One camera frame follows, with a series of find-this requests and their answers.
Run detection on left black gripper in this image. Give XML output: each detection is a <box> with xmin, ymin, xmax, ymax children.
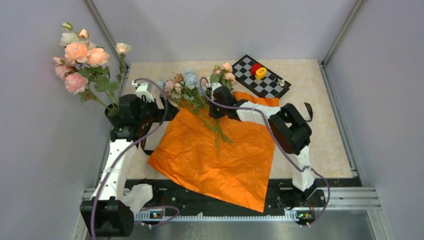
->
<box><xmin>135</xmin><ymin>94</ymin><xmax>179</xmax><ymax>126</ymax></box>

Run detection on orange paper flower bouquet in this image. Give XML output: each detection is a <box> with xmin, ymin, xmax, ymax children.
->
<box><xmin>158</xmin><ymin>62</ymin><xmax>236</xmax><ymax>155</ymax></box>

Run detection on orange wrapping paper sheet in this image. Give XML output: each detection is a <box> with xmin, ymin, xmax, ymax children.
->
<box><xmin>147</xmin><ymin>108</ymin><xmax>275</xmax><ymax>212</ymax></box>

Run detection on peach flower stem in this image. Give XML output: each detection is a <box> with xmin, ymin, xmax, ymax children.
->
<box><xmin>64</xmin><ymin>29</ymin><xmax>133</xmax><ymax>114</ymax></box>

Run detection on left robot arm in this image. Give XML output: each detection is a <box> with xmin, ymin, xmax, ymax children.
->
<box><xmin>80</xmin><ymin>94</ymin><xmax>179</xmax><ymax>239</ymax></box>

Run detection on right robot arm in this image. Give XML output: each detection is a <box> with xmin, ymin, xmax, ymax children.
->
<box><xmin>206</xmin><ymin>82</ymin><xmax>317</xmax><ymax>209</ymax></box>

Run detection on black cylindrical vase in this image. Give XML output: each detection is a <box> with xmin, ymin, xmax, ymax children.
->
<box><xmin>104</xmin><ymin>103</ymin><xmax>120</xmax><ymax>128</ymax></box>

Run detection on red round toy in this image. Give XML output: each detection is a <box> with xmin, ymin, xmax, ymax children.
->
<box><xmin>250</xmin><ymin>63</ymin><xmax>262</xmax><ymax>76</ymax></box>

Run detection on black white chessboard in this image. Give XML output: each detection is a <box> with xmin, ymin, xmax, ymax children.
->
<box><xmin>232</xmin><ymin>54</ymin><xmax>291</xmax><ymax>99</ymax></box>

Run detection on pink and white flower stems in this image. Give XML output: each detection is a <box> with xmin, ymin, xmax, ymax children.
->
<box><xmin>52</xmin><ymin>21</ymin><xmax>115</xmax><ymax>112</ymax></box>

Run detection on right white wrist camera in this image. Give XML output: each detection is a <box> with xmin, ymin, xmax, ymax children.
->
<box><xmin>208</xmin><ymin>82</ymin><xmax>223</xmax><ymax>95</ymax></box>

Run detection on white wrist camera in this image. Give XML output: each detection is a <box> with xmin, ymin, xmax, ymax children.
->
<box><xmin>208</xmin><ymin>82</ymin><xmax>223</xmax><ymax>95</ymax></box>
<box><xmin>132</xmin><ymin>81</ymin><xmax>155</xmax><ymax>103</ymax></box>

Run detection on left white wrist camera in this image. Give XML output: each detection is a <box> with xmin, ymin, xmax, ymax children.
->
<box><xmin>132</xmin><ymin>81</ymin><xmax>155</xmax><ymax>103</ymax></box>

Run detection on yellow ring toy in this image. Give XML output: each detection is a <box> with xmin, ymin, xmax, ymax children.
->
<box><xmin>255</xmin><ymin>67</ymin><xmax>268</xmax><ymax>80</ymax></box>

